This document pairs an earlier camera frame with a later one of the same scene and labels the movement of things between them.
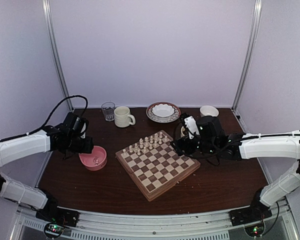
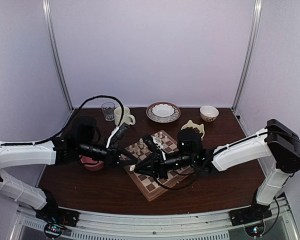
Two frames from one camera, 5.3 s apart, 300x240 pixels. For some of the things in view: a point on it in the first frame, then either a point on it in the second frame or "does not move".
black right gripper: (185, 141) -> (161, 170)
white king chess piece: (141, 140) does not move
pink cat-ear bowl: (95, 161) does not move
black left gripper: (88, 147) -> (110, 158)
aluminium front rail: (96, 226) does not move
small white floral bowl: (208, 110) does not move
